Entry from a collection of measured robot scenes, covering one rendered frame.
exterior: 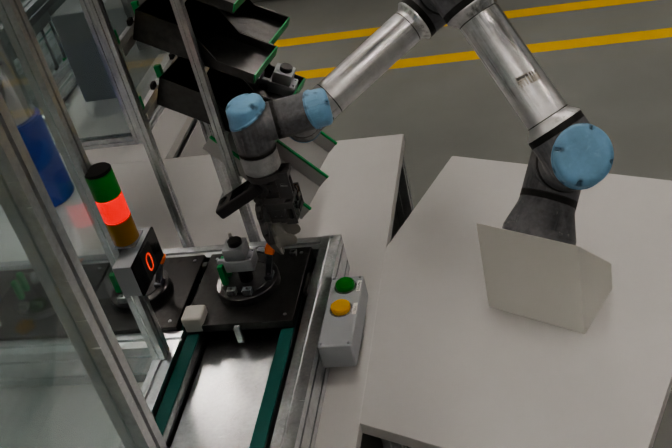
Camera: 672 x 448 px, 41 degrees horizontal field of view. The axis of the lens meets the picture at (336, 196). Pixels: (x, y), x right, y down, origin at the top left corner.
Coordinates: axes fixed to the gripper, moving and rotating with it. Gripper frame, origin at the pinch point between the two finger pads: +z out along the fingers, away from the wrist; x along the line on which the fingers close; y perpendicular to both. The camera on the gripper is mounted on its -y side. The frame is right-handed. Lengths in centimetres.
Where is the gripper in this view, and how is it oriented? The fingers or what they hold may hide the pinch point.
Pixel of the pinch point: (277, 248)
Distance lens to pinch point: 189.6
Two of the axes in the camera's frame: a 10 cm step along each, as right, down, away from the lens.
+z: 2.1, 8.1, 5.5
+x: 1.4, -5.8, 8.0
